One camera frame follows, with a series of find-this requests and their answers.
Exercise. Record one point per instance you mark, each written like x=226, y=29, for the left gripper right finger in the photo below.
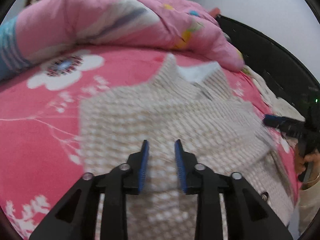
x=228, y=207

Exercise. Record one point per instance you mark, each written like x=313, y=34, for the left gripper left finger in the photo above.
x=75, y=215

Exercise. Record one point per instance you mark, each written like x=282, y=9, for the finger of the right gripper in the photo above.
x=290, y=127

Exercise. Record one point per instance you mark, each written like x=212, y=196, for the beige white houndstooth coat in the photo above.
x=221, y=129

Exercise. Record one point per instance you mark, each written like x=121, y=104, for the person right hand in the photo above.
x=312, y=160

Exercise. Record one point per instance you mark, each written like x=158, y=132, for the cream fluffy garment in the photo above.
x=277, y=105

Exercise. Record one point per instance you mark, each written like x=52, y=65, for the black headboard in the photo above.
x=284, y=74

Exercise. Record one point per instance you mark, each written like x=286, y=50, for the pink floral bed blanket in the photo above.
x=41, y=155

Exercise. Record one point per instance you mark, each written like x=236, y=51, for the pink blue quilt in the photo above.
x=47, y=28

